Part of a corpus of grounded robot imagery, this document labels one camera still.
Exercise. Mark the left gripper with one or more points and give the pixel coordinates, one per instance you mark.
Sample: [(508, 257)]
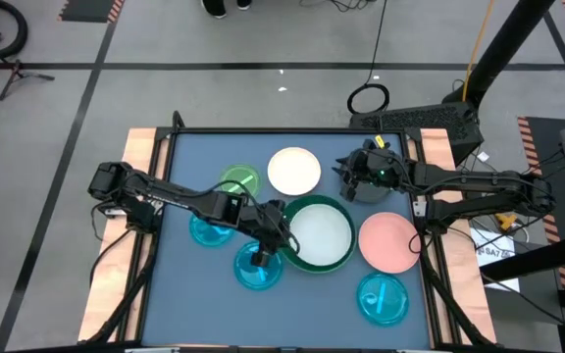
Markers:
[(270, 225)]

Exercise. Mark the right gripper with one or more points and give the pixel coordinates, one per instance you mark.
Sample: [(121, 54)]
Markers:
[(375, 166)]

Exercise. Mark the blue transparent plastic plate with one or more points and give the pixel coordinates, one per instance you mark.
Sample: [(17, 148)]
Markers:
[(383, 299), (206, 235), (250, 274)]

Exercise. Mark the grey plastic plate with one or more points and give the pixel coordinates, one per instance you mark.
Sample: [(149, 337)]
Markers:
[(373, 196)]

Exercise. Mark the white plastic plate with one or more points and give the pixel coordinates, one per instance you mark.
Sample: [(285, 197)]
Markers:
[(322, 235)]

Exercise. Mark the pink plastic plate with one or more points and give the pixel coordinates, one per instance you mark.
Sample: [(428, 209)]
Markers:
[(385, 242)]

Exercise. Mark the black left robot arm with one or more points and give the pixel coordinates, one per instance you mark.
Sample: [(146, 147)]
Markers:
[(174, 196)]

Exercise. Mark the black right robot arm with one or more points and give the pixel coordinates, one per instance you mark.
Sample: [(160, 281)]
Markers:
[(483, 184)]

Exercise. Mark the small yellow tag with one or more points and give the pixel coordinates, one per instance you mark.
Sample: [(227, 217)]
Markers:
[(379, 141)]

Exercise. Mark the cream plastic plate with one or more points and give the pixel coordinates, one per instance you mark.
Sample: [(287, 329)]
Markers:
[(294, 171)]

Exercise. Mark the green transparent plastic plate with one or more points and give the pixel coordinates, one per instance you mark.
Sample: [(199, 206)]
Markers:
[(231, 174)]

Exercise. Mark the black perforated metal box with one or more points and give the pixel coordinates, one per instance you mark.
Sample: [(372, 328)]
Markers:
[(420, 120)]

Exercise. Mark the small white label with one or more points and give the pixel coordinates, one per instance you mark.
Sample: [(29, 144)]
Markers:
[(482, 157)]

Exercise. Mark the wooden table side board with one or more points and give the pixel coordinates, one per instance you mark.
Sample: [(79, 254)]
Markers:
[(98, 284), (461, 279)]

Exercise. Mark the white printed paper sheet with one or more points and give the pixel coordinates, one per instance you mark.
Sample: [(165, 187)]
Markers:
[(496, 255)]

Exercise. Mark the black metal beam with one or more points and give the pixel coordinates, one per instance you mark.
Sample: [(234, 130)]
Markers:
[(532, 257)]

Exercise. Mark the person's black shoe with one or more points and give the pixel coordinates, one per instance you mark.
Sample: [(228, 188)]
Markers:
[(214, 7), (243, 4)]

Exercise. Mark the black tripod stand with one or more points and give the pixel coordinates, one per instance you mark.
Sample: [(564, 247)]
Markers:
[(17, 76)]

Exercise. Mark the black metal table frame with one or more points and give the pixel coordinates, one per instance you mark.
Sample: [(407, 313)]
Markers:
[(287, 131)]

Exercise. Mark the black camera stand pole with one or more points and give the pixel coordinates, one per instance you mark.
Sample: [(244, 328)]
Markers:
[(508, 44)]

